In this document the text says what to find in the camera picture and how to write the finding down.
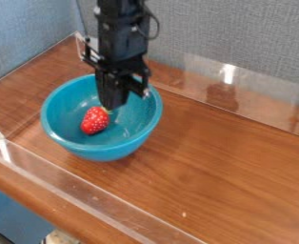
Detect black cable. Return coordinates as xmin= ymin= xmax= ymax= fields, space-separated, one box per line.
xmin=140 ymin=4 xmax=161 ymax=41

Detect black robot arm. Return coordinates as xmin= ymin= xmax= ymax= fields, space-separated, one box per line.
xmin=81 ymin=0 xmax=151 ymax=111

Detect blue bowl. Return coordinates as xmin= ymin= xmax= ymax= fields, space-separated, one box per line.
xmin=41 ymin=74 xmax=163 ymax=162

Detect clear acrylic back barrier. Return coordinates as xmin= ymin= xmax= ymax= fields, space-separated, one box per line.
xmin=148 ymin=56 xmax=299 ymax=135

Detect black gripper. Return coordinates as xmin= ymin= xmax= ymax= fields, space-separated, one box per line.
xmin=81 ymin=30 xmax=151 ymax=111

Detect red toy strawberry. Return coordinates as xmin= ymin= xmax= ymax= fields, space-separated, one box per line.
xmin=80 ymin=107 xmax=111 ymax=135

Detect clear acrylic front barrier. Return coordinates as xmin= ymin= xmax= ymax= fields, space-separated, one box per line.
xmin=0 ymin=139 xmax=207 ymax=244

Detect clear acrylic barrier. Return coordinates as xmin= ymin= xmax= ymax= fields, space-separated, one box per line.
xmin=0 ymin=139 xmax=207 ymax=244
xmin=148 ymin=56 xmax=299 ymax=135

